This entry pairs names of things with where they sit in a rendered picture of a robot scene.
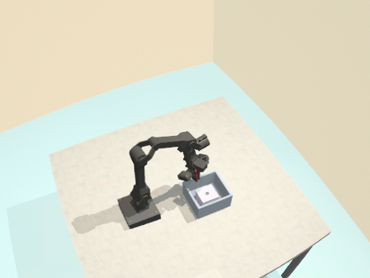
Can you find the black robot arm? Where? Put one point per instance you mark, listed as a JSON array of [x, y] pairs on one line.
[[186, 144]]

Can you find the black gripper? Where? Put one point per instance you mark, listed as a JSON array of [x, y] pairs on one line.
[[187, 175]]

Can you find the white square plate with hole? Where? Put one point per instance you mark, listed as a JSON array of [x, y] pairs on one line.
[[206, 195]]

